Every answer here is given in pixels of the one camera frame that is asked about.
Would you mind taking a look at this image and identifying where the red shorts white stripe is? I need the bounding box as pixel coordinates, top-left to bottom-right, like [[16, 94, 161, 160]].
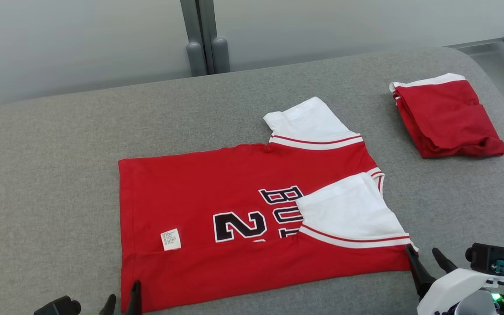
[[389, 73, 504, 159]]

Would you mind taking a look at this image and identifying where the grey rounded partition foot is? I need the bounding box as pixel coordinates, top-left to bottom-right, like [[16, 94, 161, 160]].
[[212, 37, 231, 74], [186, 41, 207, 77]]

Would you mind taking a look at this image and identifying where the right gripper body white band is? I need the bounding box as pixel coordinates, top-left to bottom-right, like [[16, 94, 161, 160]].
[[417, 268, 504, 315]]

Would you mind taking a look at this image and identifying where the grey partition frame post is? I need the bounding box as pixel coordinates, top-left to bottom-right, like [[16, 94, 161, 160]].
[[180, 0, 214, 76]]

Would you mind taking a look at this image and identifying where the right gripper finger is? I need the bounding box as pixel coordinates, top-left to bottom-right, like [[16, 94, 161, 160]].
[[405, 244, 436, 301], [432, 248, 459, 274]]

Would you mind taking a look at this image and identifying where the red white basketball jersey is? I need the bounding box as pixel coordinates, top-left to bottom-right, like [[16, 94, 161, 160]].
[[118, 96, 419, 314]]

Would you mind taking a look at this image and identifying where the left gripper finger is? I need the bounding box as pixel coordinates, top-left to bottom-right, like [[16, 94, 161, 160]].
[[125, 280, 142, 315], [99, 294, 117, 315]]

